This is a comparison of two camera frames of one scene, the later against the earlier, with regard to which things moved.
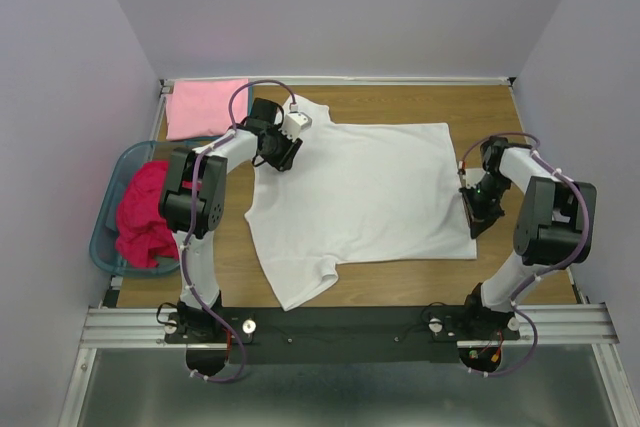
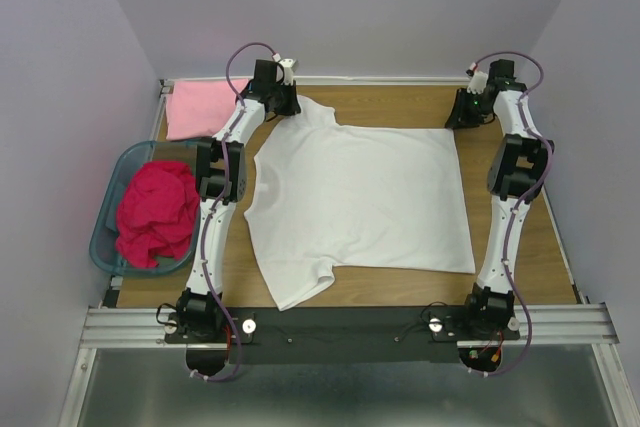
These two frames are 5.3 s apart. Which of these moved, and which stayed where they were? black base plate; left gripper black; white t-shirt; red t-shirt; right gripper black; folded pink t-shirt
Moved: right gripper black; left gripper black
Stayed: red t-shirt; black base plate; white t-shirt; folded pink t-shirt
